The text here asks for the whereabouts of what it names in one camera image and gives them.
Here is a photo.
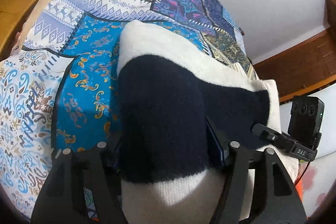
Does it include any white and navy knit sweater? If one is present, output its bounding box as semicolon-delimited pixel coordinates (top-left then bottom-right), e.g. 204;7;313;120
117;20;298;223

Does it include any blue patchwork bedspread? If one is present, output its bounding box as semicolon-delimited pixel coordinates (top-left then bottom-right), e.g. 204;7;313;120
1;0;257;218

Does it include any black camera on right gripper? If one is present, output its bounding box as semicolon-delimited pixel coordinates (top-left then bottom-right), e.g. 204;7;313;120
288;96;325;150

